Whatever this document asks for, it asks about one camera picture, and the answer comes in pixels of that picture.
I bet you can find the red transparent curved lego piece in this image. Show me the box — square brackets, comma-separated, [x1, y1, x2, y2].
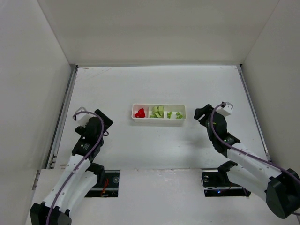
[135, 108, 146, 118]

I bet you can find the light green 2x2 lego brick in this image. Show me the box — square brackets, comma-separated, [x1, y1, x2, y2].
[158, 106, 164, 114]

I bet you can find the light green 2x3 lego brick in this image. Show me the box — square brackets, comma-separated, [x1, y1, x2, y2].
[152, 106, 159, 114]

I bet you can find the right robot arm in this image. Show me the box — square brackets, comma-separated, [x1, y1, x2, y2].
[194, 102, 300, 219]

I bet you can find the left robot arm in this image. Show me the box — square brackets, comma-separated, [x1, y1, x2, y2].
[30, 107, 113, 225]

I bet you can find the white divided sorting tray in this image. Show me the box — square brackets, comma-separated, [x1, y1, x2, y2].
[132, 104, 187, 126]

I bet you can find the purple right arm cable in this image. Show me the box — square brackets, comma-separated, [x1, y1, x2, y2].
[210, 103, 300, 216]

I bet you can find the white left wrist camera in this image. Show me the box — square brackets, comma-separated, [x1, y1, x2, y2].
[73, 107, 93, 127]

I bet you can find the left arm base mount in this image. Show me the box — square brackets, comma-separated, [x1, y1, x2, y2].
[85, 170, 120, 198]

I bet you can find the right aluminium frame rail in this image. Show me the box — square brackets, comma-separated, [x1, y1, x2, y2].
[237, 64, 272, 162]

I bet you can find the aluminium frame rail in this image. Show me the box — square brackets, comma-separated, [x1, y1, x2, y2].
[237, 64, 272, 162]
[32, 64, 78, 191]

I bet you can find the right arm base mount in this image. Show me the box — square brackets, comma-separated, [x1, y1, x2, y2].
[201, 161, 251, 197]

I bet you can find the left aluminium frame rail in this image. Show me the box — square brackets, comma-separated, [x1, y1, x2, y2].
[32, 64, 78, 191]

